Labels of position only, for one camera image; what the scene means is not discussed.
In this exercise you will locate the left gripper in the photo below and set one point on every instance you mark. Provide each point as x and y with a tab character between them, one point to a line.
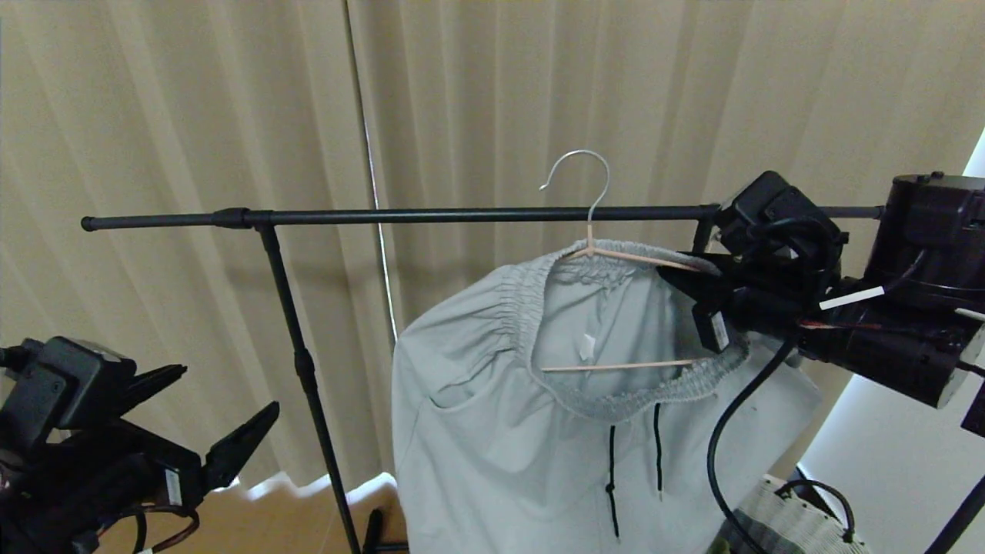
100	485

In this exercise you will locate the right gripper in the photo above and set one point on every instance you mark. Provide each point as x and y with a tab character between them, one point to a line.
762	315

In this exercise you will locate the pink clothes hanger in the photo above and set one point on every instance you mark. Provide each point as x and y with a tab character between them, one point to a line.
616	365

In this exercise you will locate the pale grey shorts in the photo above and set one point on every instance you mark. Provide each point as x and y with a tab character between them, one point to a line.
477	431

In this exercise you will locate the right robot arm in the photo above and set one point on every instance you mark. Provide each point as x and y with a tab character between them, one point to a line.
931	231

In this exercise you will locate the white laundry basket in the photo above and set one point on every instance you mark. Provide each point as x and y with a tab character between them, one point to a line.
777	523

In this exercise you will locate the black clothes rack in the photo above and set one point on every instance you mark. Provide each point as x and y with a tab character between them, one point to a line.
462	215

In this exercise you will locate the beige curtain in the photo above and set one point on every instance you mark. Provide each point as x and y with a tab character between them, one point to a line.
192	100

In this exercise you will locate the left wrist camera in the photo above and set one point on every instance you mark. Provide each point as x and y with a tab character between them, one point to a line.
69	385

